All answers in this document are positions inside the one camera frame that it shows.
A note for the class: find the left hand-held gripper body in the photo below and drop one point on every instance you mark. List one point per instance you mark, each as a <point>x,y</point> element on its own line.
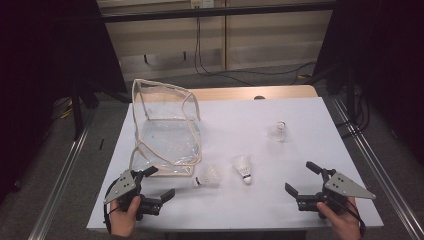
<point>121,186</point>

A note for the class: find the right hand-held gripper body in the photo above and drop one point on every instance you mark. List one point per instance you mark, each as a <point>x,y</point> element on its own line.
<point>343,186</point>

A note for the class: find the clear plastic bag beige trim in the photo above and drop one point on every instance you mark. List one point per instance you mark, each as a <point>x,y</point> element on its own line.
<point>166,140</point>

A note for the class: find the white feather shuttlecock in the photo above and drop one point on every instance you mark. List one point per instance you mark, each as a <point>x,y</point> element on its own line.
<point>243,166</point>
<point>279,132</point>
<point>208,178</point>

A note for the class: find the person's left hand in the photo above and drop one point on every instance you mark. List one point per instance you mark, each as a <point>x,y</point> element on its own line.
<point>123,223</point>

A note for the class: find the person's right hand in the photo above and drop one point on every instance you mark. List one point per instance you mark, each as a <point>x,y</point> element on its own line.
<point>345,226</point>

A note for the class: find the white table sheet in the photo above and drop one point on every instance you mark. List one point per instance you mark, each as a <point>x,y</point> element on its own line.
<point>266,206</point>

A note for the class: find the small black floor piece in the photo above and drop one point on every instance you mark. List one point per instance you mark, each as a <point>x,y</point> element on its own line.
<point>101,144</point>

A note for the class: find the black metal stand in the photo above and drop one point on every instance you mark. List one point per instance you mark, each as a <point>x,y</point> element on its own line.
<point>350,90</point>
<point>77,113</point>

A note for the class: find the dark round table grommet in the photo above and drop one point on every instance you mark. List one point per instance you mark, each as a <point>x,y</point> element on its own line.
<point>259,97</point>

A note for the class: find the black horizontal bar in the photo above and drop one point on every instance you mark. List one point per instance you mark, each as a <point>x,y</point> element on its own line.
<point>216,11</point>

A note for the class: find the aluminium floor rail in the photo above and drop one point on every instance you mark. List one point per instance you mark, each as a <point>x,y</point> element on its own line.
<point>56,186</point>
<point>383,180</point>

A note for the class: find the white wall socket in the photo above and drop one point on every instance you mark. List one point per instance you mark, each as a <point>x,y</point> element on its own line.
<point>202,3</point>

